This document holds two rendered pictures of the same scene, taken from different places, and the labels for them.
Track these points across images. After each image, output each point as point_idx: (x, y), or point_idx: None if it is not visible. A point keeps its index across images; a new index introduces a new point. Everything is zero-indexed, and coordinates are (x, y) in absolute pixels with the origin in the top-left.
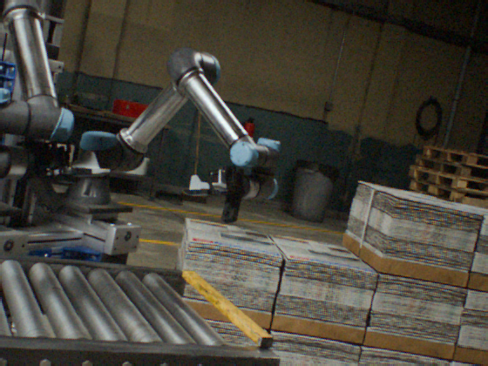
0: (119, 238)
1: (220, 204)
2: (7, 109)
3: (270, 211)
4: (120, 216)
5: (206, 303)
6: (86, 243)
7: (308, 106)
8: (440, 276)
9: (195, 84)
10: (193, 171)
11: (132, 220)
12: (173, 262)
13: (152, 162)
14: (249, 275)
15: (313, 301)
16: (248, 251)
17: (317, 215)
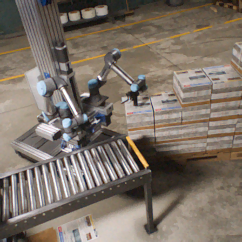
0: (107, 110)
1: (139, 12)
2: (72, 124)
3: (160, 6)
4: (105, 40)
5: (135, 127)
6: (99, 112)
7: None
8: (201, 103)
9: (114, 68)
10: (126, 1)
11: (109, 41)
12: (127, 61)
13: (109, 4)
14: (145, 118)
15: (165, 119)
16: (143, 113)
17: (180, 2)
